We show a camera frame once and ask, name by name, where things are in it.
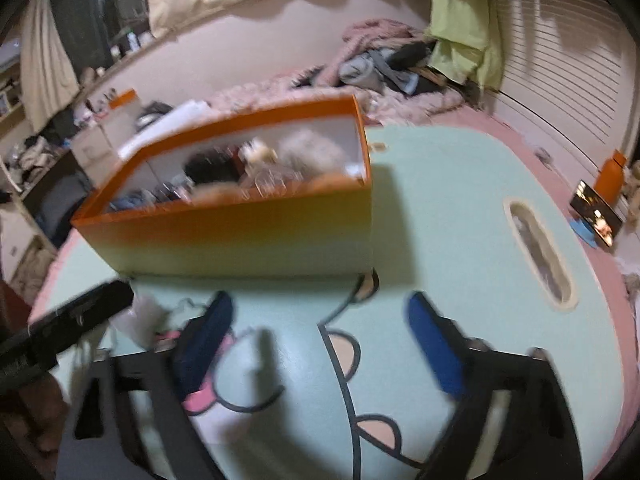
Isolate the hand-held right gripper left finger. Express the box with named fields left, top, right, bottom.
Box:
left=55, top=290, right=236, bottom=480

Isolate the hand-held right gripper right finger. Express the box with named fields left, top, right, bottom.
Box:
left=407, top=291, right=583, bottom=480

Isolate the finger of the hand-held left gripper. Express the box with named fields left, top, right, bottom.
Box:
left=30, top=280, right=135, bottom=356

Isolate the clear plastic bag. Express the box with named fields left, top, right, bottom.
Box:
left=117, top=292, right=171, bottom=351

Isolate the orange cardboard box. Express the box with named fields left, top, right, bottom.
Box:
left=70, top=94, right=374, bottom=279

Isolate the black pouch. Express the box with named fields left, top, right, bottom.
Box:
left=184, top=152, right=241, bottom=186

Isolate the cartoon mouse figurine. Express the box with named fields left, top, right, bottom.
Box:
left=239, top=137, right=278, bottom=166

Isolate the white fur pompom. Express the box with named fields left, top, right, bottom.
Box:
left=277, top=130, right=346, bottom=178

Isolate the orange lidded container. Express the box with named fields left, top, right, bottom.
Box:
left=107, top=89, right=142, bottom=112

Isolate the white drawer cabinet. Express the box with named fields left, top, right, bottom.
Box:
left=70, top=105, right=147, bottom=172

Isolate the blue pad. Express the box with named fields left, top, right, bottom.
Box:
left=572, top=216, right=601, bottom=249

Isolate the tablet with lit screen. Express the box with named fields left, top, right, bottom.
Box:
left=570, top=180, right=626, bottom=248

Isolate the black round item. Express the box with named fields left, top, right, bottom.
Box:
left=137, top=101, right=174, bottom=129

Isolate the orange water bottle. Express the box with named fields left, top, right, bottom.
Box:
left=593, top=149, right=628, bottom=203

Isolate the cream side curtain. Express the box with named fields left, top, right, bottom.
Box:
left=20, top=0, right=82, bottom=132

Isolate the beige cloth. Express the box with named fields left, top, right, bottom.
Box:
left=621, top=160, right=640, bottom=197

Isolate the pink floral quilt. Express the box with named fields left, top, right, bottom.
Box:
left=209, top=72, right=482, bottom=127

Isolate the pile of clothes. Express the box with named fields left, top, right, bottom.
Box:
left=295, top=42, right=451, bottom=97

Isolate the white louvered door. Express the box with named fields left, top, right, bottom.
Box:
left=497, top=0, right=640, bottom=188

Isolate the pink fuzzy blanket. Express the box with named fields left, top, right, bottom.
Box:
left=342, top=19, right=426, bottom=61

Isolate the light green hanging garment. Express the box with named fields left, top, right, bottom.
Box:
left=427, top=0, right=503, bottom=92

